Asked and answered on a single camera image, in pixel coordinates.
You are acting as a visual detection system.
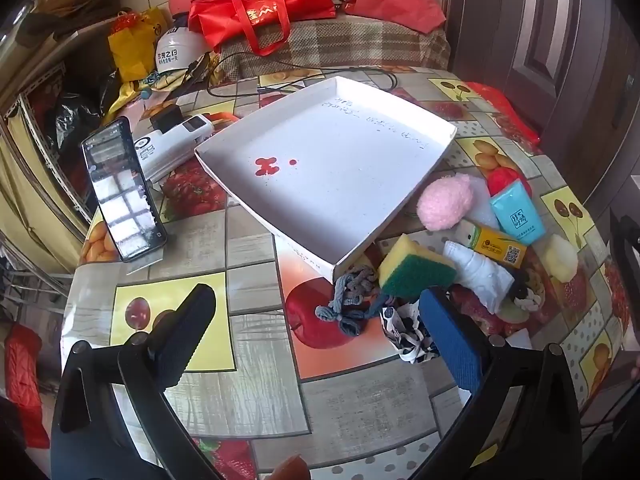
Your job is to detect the black plastic bag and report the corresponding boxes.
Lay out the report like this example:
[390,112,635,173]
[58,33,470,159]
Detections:
[50,90,108,161]

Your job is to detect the white helmet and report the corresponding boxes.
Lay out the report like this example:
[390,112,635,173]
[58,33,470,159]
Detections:
[154,25,213,75]

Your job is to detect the pale yellow sponge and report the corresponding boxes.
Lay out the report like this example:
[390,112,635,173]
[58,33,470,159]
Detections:
[541,234,580,283]

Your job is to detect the brown cardboard sheets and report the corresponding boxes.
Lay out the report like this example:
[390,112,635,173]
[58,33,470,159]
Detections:
[20,0,121,41]

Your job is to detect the clear phone stand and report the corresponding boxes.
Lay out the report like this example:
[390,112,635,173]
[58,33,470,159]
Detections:
[125,247,168,276]

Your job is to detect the black cable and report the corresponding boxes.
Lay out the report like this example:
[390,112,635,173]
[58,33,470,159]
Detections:
[207,52,399,98]

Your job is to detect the pink fluffy ball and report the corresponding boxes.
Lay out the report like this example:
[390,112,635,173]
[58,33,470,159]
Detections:
[416,172,475,232]

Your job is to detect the white cardboard tray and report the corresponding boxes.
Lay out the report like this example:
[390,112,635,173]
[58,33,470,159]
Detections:
[194,76,458,282]

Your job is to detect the fruit print tablecloth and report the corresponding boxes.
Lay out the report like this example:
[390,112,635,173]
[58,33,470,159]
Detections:
[60,67,633,480]

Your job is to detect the metal storage shelf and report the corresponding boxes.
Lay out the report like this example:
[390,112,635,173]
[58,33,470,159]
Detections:
[0,25,101,271]

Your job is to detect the teal tissue pack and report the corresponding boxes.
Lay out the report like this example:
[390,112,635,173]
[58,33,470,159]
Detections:
[489,182,547,247]

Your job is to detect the brown door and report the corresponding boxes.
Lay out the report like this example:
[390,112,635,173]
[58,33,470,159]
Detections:
[440,0,640,201]

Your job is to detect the red tote bag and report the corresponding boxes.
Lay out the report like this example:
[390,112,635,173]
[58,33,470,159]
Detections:
[187,0,337,57]

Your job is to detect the plaid covered bench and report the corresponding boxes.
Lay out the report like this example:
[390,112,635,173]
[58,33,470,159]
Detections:
[215,10,451,81]

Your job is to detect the white power bank round logo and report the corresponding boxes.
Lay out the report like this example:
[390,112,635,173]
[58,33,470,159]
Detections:
[134,127,201,181]

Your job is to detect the white power bank with display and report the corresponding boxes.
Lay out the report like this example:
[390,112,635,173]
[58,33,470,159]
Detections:
[177,114,216,146]

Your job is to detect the black smartphone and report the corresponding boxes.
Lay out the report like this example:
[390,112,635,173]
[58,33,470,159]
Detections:
[81,116,168,264]

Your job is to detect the black white hair tie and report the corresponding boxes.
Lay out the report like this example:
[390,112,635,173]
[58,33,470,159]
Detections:
[510,270,544,312]

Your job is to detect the grey knitted rope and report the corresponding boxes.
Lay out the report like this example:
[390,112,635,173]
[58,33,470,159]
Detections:
[315,266,396,337]

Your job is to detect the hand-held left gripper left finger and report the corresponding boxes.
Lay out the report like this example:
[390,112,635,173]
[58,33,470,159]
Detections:
[50,283,226,480]

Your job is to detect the black white patterned cloth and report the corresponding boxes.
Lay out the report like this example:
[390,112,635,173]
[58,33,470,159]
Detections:
[379,302,441,365]

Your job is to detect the red quilted cloth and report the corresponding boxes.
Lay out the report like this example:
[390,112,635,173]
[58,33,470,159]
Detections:
[5,322,51,451]

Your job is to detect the red printed plastic bag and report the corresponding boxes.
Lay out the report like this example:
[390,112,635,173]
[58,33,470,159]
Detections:
[465,81,543,148]

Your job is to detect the yellow shopping bag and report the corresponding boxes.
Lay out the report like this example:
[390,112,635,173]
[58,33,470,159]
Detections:
[107,7,168,83]

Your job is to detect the yellow tissue pack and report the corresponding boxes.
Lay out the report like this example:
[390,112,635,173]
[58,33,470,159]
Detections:
[460,220,528,267]

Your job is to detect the yellow green sponge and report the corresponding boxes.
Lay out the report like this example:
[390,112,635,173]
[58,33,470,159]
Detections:
[377,233,458,306]

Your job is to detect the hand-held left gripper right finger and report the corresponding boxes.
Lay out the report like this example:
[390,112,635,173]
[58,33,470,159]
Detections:
[410,285,585,480]

